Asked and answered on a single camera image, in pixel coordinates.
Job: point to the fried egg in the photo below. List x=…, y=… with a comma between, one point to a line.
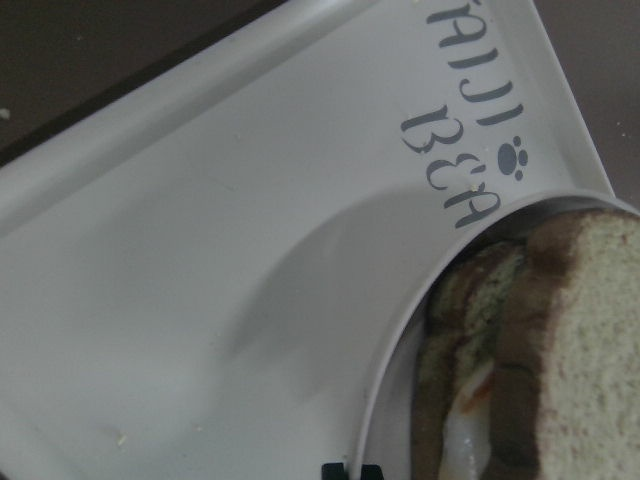
x=466, y=446

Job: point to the bread slice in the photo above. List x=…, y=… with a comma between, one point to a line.
x=460, y=327
x=565, y=402

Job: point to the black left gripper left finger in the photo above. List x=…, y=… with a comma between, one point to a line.
x=333, y=471

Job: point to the white bowl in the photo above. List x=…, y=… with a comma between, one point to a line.
x=384, y=433

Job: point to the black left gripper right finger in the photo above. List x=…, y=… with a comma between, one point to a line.
x=371, y=472

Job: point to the white bear tray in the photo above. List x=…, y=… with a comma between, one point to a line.
x=194, y=281

